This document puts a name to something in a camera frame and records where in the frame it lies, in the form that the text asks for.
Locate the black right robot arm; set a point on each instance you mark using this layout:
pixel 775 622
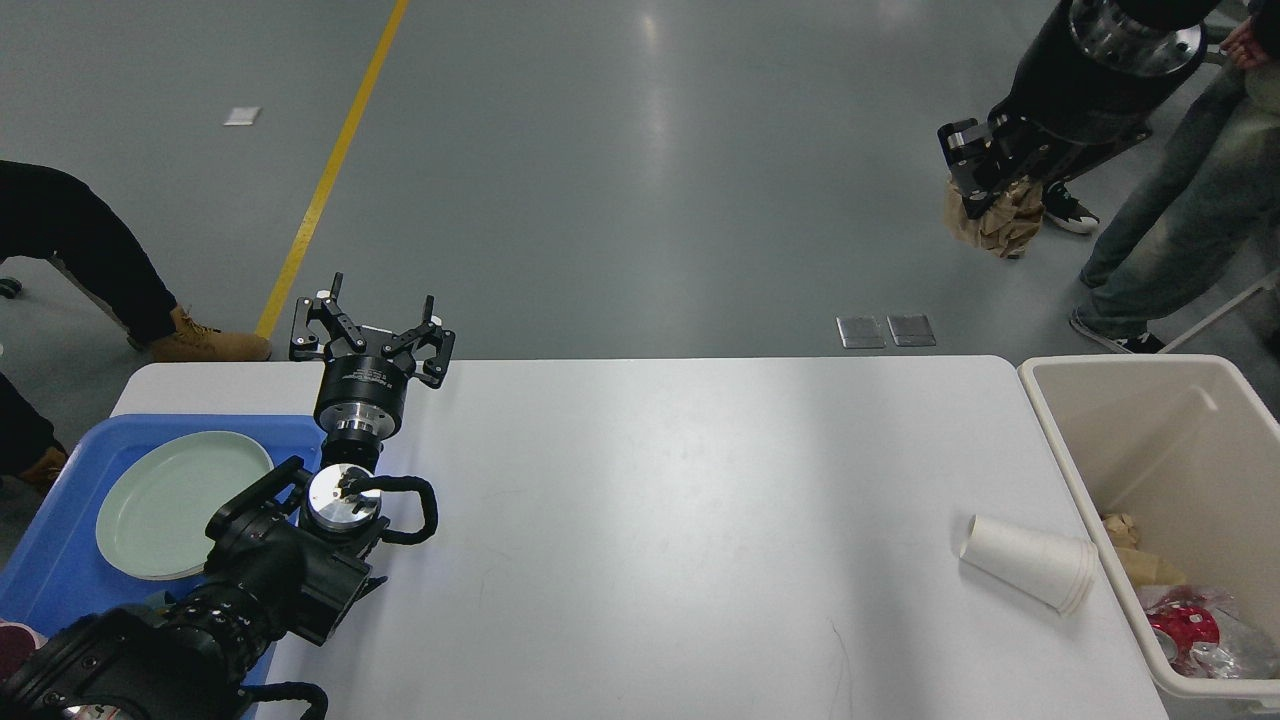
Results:
pixel 1083 93

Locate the person in grey jeans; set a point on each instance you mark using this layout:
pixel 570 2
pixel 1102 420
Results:
pixel 1216 181

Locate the white paper cups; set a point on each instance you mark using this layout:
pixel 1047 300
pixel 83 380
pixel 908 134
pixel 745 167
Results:
pixel 1055 570

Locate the crushed red can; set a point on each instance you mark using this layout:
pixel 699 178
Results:
pixel 1184 631

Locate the brown paper bag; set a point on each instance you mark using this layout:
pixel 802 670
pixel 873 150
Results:
pixel 1144 568

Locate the brown paper ball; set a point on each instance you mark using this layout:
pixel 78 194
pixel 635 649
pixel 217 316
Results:
pixel 1008 226

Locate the pink mug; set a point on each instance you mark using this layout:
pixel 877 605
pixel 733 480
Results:
pixel 18 643

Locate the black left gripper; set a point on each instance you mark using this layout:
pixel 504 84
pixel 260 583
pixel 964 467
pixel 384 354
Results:
pixel 361 391

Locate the blue plastic tray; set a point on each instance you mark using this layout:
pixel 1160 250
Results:
pixel 57 573

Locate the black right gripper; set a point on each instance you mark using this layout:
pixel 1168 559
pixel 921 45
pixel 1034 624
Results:
pixel 1086 86

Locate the paper wad in bin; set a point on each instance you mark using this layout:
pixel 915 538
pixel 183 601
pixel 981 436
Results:
pixel 1122 530

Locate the person in black sneakers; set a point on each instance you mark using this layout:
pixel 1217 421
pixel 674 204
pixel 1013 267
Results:
pixel 1067 212

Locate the person in tan boots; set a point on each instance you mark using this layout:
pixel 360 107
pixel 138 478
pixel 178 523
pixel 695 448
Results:
pixel 48 214

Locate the green plate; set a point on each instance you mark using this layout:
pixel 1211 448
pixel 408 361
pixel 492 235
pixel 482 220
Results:
pixel 152 523

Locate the foil ball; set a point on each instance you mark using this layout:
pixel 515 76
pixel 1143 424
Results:
pixel 1246 652

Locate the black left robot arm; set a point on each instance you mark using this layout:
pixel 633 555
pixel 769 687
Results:
pixel 288 555

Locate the clear floor plate right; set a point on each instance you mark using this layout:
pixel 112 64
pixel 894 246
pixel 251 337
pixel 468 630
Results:
pixel 911 330

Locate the beige plastic bin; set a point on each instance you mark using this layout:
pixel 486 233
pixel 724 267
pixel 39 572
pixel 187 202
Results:
pixel 1184 444

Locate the white floor tag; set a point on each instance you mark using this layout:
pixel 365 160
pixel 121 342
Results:
pixel 242 116

